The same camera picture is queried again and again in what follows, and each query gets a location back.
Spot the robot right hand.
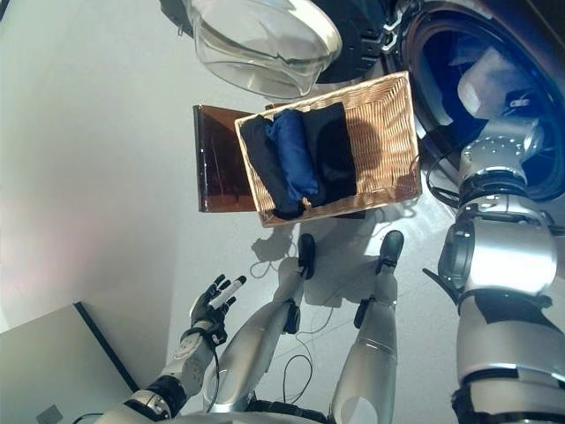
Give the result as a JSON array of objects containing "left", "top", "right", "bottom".
[{"left": 507, "top": 95, "right": 551, "bottom": 149}]

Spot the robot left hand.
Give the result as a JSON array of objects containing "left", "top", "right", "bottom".
[{"left": 188, "top": 273, "right": 247, "bottom": 330}]

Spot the grey garment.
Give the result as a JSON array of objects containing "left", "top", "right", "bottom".
[{"left": 456, "top": 46, "right": 533, "bottom": 121}]

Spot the blue garment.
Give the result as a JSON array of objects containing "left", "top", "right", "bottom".
[{"left": 268, "top": 109, "right": 320, "bottom": 208}]

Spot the black printed garment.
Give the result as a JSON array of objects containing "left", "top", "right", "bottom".
[{"left": 299, "top": 102, "right": 358, "bottom": 207}]

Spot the grey front-load washing machine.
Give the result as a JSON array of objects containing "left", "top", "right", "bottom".
[{"left": 379, "top": 0, "right": 565, "bottom": 208}]

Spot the washing machine glass door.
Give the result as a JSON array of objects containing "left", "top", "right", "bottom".
[{"left": 158, "top": 0, "right": 385, "bottom": 101}]

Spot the black robot left foot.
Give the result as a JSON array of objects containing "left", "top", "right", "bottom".
[{"left": 298, "top": 233, "right": 317, "bottom": 280}]

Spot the black robot foot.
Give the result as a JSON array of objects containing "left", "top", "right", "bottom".
[
  {"left": 298, "top": 233, "right": 317, "bottom": 280},
  {"left": 375, "top": 230, "right": 405, "bottom": 271}
]

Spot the brown translucent stand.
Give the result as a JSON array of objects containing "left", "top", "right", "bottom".
[{"left": 192, "top": 103, "right": 367, "bottom": 221}]

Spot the wicker laundry basket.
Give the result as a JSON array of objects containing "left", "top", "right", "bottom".
[{"left": 233, "top": 70, "right": 424, "bottom": 229}]

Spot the silver robot right leg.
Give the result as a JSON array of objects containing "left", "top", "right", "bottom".
[{"left": 330, "top": 269, "right": 398, "bottom": 424}]

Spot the black robot right foot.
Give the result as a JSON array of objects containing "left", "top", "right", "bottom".
[{"left": 375, "top": 230, "right": 405, "bottom": 271}]

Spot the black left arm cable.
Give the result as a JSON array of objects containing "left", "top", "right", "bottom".
[{"left": 202, "top": 335, "right": 222, "bottom": 407}]

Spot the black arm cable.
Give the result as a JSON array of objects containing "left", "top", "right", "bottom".
[
  {"left": 202, "top": 335, "right": 222, "bottom": 407},
  {"left": 426, "top": 152, "right": 464, "bottom": 207}
]

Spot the thin grey floor cable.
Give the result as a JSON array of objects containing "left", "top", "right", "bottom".
[{"left": 250, "top": 258, "right": 336, "bottom": 350}]

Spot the black floor cable loop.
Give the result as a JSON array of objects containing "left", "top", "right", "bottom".
[{"left": 284, "top": 352, "right": 315, "bottom": 401}]

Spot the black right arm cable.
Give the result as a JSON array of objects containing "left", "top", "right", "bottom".
[{"left": 426, "top": 152, "right": 464, "bottom": 207}]

